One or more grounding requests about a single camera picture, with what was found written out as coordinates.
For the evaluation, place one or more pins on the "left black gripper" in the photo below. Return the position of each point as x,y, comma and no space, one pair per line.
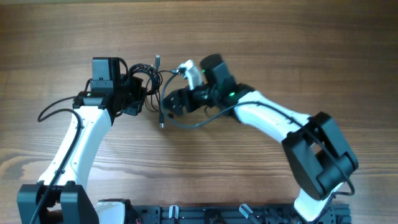
137,84

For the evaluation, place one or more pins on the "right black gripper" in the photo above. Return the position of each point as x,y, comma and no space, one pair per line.
185,93

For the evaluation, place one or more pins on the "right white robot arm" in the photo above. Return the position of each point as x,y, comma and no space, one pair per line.
319,156

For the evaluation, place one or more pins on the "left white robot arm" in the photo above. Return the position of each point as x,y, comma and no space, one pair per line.
60,196

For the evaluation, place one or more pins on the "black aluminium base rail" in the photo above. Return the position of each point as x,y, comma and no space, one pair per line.
269,214

